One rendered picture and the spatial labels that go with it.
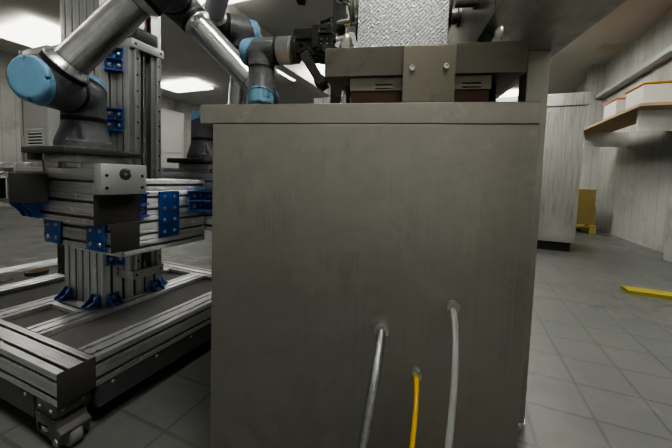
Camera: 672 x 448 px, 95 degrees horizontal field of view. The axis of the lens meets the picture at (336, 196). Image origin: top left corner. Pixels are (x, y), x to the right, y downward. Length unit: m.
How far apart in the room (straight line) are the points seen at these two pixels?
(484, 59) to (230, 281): 0.69
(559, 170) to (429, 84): 3.72
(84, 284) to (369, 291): 1.24
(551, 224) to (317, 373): 3.84
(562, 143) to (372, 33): 3.61
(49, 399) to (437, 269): 1.04
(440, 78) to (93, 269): 1.40
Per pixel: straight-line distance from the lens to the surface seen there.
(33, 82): 1.13
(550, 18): 0.97
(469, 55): 0.72
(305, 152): 0.63
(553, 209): 4.32
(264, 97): 0.93
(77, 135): 1.23
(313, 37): 0.93
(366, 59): 0.71
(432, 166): 0.61
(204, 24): 1.17
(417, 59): 0.69
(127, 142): 1.44
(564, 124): 4.38
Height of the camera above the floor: 0.75
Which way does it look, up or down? 3 degrees down
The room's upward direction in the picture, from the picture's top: 2 degrees clockwise
